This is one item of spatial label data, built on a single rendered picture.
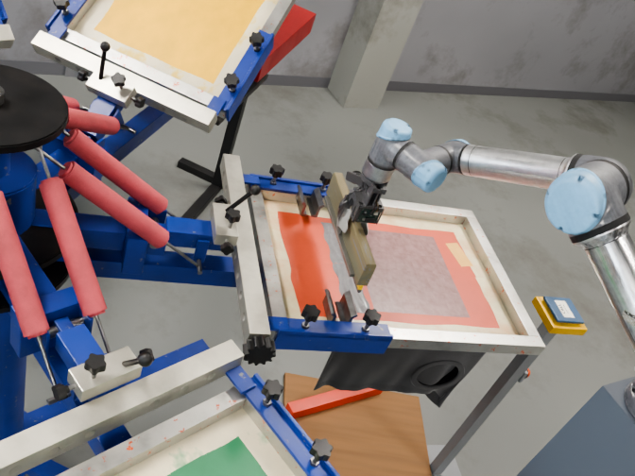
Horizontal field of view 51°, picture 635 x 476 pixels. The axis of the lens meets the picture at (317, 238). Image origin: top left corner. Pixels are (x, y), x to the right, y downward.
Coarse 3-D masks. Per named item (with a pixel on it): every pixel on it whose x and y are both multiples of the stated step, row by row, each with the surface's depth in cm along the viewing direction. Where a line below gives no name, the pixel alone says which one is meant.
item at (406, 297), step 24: (312, 264) 186; (312, 288) 179; (336, 288) 182; (384, 288) 188; (408, 288) 191; (432, 288) 195; (456, 288) 198; (480, 288) 202; (336, 312) 175; (384, 312) 181; (408, 312) 184; (432, 312) 187; (456, 312) 190; (480, 312) 193
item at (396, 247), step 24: (288, 216) 199; (288, 240) 191; (312, 240) 194; (384, 240) 205; (408, 240) 209; (432, 240) 213; (456, 240) 217; (384, 264) 196; (408, 264) 199; (432, 264) 203; (456, 264) 207
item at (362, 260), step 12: (336, 180) 188; (336, 192) 187; (348, 192) 185; (336, 204) 186; (336, 216) 185; (348, 228) 176; (360, 228) 174; (348, 240) 175; (360, 240) 170; (348, 252) 175; (360, 252) 167; (360, 264) 166; (372, 264) 164; (360, 276) 166
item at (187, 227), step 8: (168, 216) 169; (168, 224) 167; (176, 224) 168; (184, 224) 169; (192, 224) 170; (200, 224) 171; (208, 224) 172; (176, 232) 166; (184, 232) 167; (192, 232) 168; (200, 232) 169; (208, 232) 170; (168, 240) 167; (176, 240) 168; (184, 240) 168; (192, 240) 169; (208, 240) 170; (208, 248) 172; (216, 248) 172
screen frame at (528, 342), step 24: (264, 192) 199; (264, 216) 190; (408, 216) 218; (432, 216) 220; (456, 216) 222; (264, 240) 182; (480, 240) 215; (264, 264) 175; (264, 288) 171; (504, 288) 200; (408, 336) 171; (432, 336) 174; (456, 336) 177; (480, 336) 180; (504, 336) 183; (528, 336) 186
